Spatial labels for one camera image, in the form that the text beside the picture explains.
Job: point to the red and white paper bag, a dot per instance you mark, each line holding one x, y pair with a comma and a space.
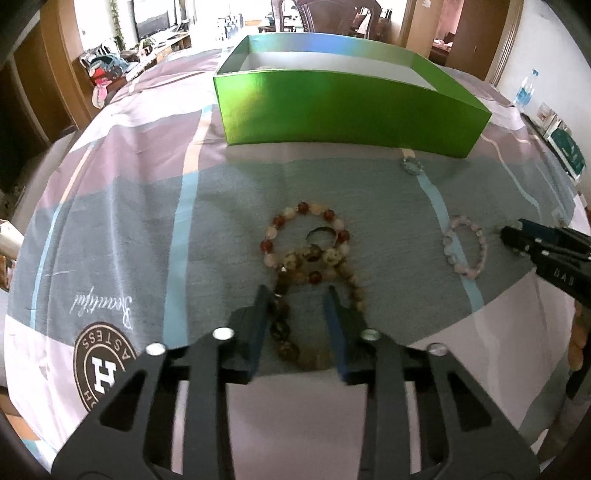
9, 258

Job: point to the green and white packets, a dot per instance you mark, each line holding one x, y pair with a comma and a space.
565, 147

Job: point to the person's right hand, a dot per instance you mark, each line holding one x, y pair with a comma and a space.
579, 339

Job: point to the wooden television cabinet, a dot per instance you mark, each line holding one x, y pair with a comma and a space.
171, 44

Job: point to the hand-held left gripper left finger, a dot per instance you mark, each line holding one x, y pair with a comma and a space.
258, 337

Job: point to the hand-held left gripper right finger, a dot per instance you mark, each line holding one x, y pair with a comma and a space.
336, 337

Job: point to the plastic water bottle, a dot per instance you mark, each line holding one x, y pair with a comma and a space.
525, 94

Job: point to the green cardboard box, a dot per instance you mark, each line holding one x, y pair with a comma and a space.
323, 110

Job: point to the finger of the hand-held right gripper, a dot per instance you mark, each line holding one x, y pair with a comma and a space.
521, 242
554, 234

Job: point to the flat screen television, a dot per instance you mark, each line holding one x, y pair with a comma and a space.
154, 18

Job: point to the carved wooden dining chair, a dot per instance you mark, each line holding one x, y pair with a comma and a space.
337, 16

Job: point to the pile of clothes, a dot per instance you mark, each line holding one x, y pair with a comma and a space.
108, 69

